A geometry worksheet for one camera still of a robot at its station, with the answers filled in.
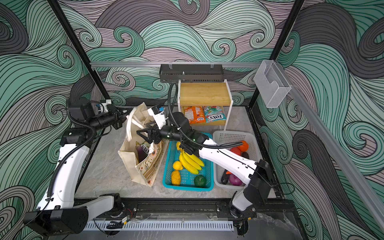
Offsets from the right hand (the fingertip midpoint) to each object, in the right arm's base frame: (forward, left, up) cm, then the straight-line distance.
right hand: (142, 128), depth 62 cm
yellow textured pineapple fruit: (-10, -12, -32) cm, 36 cm away
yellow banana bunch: (-1, -22, -33) cm, 40 cm away
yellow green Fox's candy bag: (+6, +7, -28) cm, 29 cm away
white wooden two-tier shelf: (+28, -28, -5) cm, 40 cm away
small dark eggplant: (-9, -39, -33) cm, 52 cm away
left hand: (+9, +5, +3) cm, 11 cm away
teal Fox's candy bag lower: (+26, -35, -19) cm, 47 cm away
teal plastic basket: (-8, -18, -37) cm, 42 cm away
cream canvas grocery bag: (-10, +1, -19) cm, 22 cm away
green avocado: (-12, -25, -31) cm, 42 cm away
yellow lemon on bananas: (-3, -13, -32) cm, 35 cm away
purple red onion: (-11, -44, -32) cm, 56 cm away
